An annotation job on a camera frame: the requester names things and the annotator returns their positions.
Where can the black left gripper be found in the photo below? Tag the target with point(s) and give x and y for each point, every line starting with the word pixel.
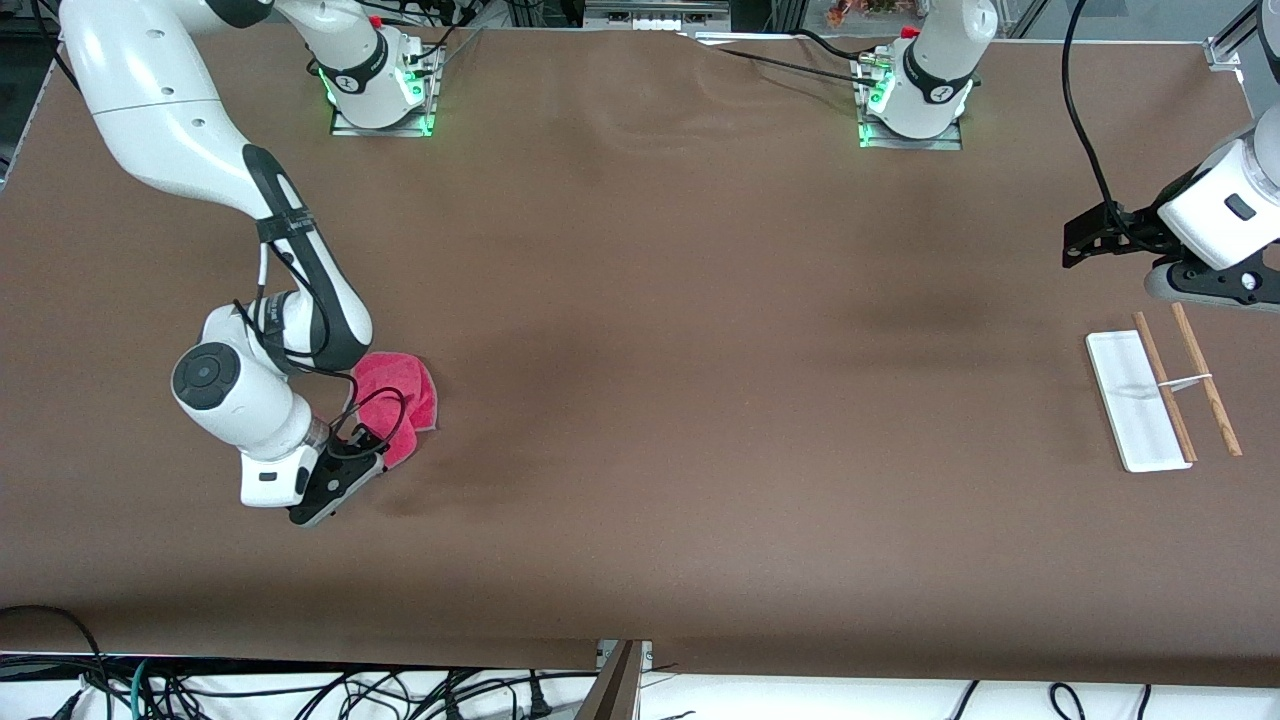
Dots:
pixel 1138 229

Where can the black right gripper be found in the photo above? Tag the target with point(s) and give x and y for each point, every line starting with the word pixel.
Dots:
pixel 347 452

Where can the pink microfibre towel grey edge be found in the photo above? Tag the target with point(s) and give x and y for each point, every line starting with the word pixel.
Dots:
pixel 415 395

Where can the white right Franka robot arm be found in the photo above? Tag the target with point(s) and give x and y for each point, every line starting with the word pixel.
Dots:
pixel 150 100

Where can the wooden rack rod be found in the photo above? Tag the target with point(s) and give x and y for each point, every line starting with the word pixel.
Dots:
pixel 1150 350

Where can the wooden chopsticks pair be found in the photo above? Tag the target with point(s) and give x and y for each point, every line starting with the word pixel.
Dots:
pixel 1223 420

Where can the brown table cover sheet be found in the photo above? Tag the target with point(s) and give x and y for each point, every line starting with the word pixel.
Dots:
pixel 640 450

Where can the orange items behind table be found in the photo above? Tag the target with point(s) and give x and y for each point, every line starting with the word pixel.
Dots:
pixel 860 10

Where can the white power strip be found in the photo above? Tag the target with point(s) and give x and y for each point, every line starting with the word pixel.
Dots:
pixel 655 22

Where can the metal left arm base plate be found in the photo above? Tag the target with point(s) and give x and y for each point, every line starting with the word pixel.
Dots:
pixel 950 143

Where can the white rack cross bracket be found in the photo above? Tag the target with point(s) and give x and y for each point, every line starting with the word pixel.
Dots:
pixel 1190 381

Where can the white rack base plate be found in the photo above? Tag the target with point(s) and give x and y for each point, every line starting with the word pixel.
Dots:
pixel 1135 420

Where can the aluminium frame corner profile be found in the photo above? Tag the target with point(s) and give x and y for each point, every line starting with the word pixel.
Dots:
pixel 1222 52

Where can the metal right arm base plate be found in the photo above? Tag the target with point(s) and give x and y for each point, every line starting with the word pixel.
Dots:
pixel 350 130

